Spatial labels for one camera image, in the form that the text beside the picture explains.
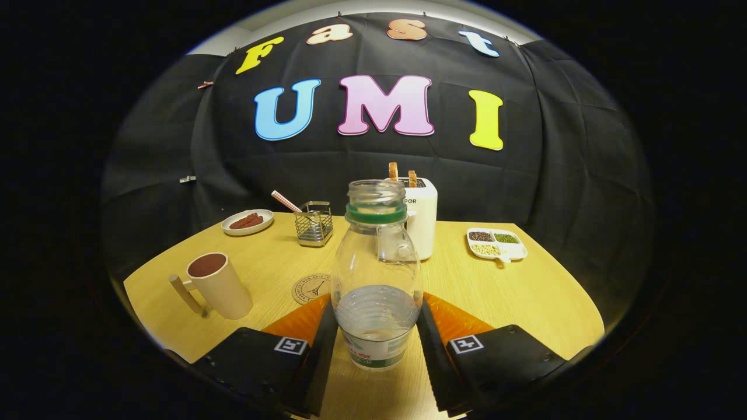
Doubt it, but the white divided dish with beans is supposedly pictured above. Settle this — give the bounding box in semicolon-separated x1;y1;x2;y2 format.
466;227;528;264

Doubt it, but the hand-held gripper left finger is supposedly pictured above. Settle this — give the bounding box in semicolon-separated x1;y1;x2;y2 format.
169;293;340;418

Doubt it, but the clear plastic bottle green ring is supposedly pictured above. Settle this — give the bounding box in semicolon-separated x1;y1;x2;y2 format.
330;180;424;371

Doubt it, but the metal wire mesh holder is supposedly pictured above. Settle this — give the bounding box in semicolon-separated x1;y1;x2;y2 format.
294;201;334;248

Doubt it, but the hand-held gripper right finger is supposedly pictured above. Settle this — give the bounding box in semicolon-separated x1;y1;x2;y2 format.
416;292;593;416

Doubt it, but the beige cup with wooden handle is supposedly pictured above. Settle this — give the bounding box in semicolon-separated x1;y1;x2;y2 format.
169;252;253;320

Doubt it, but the white round plate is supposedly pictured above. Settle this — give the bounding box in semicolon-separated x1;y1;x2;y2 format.
221;209;275;237

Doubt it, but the white toaster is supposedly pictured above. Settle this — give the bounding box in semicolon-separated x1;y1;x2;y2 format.
388;177;438;261

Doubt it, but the black backdrop cloth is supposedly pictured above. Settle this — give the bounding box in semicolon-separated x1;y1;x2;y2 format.
99;12;654;327

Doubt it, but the wooden table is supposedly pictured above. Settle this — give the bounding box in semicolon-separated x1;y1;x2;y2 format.
124;211;605;420

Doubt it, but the round wooden coaster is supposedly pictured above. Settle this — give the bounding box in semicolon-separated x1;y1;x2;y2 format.
292;274;332;306

